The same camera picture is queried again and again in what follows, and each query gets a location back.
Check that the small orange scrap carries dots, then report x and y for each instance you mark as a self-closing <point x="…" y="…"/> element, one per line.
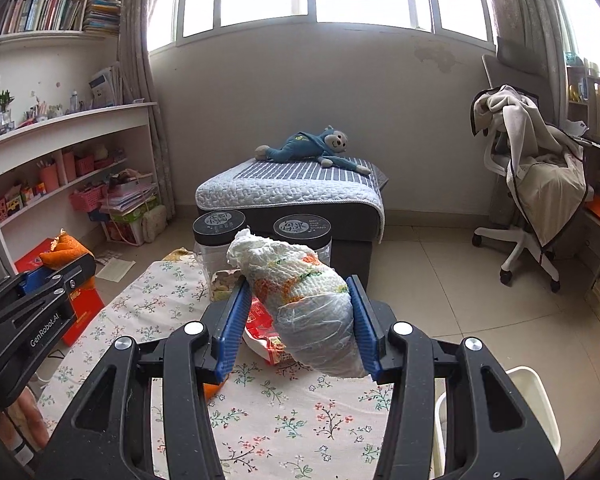
<point x="212" y="391"/>

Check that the small pink basket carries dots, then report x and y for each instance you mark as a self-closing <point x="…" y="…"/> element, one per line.
<point x="85" y="166"/>

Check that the small green plant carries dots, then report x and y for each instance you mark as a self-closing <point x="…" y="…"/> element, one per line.
<point x="4" y="101"/>

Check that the beige plush bag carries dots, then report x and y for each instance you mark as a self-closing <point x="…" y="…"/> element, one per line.
<point x="154" y="222"/>

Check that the beige blanket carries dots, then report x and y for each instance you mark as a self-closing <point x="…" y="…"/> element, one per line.
<point x="540" y="180"/>

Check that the white plastic bin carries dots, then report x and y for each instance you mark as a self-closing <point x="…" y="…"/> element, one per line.
<point x="530" y="395"/>

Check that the red white box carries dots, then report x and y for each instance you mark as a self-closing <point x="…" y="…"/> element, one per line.
<point x="122" y="234"/>

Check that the floral tablecloth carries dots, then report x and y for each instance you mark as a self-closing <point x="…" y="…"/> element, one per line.
<point x="305" y="420"/>

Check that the paper sheets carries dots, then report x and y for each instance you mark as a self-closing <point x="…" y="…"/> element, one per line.
<point x="115" y="266"/>

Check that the red snack packet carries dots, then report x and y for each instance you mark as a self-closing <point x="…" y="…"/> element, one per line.
<point x="265" y="340"/>

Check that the person's left hand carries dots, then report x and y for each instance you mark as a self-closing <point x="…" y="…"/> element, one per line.
<point x="30" y="420"/>

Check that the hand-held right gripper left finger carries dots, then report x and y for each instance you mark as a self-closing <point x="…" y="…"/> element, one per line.
<point x="232" y="330"/>

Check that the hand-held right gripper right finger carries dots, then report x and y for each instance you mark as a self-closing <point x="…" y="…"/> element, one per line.
<point x="367" y="330"/>

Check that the white blue folders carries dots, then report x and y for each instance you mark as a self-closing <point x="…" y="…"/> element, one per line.
<point x="105" y="87"/>

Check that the clear jar with black lid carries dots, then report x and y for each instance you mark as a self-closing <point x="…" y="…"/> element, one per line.
<point x="219" y="227"/>
<point x="302" y="232"/>

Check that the grey quilted mat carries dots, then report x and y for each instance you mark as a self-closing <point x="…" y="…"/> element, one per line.
<point x="280" y="185"/>

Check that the stack of papers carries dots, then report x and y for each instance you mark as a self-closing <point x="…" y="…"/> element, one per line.
<point x="130" y="195"/>

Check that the green white box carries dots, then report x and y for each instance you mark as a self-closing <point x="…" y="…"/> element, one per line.
<point x="135" y="215"/>

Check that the red cardboard box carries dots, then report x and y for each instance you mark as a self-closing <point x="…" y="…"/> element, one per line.
<point x="87" y="320"/>

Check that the pink pen holder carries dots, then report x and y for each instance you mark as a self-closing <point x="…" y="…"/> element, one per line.
<point x="49" y="180"/>

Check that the colourful toy blocks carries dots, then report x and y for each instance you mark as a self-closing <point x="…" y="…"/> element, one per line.
<point x="20" y="200"/>

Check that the dark grey ottoman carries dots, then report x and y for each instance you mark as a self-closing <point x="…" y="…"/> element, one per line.
<point x="360" y="230"/>

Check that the blue monkey plush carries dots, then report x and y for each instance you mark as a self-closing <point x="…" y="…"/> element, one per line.
<point x="305" y="147"/>

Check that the white office chair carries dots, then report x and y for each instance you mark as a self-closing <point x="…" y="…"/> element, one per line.
<point x="510" y="240"/>

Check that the white bookshelf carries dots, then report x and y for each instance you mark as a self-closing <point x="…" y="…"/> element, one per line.
<point x="80" y="125"/>

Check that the orange wrapper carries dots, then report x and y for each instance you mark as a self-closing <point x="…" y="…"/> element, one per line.
<point x="65" y="250"/>

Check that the large pink basket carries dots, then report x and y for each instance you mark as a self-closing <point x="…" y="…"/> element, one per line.
<point x="87" y="200"/>

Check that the grey curtain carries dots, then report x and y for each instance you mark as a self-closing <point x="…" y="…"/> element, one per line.
<point x="140" y="85"/>
<point x="525" y="25"/>

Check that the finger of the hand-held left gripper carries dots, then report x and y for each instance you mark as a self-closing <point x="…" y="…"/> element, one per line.
<point x="55" y="290"/>
<point x="35" y="280"/>

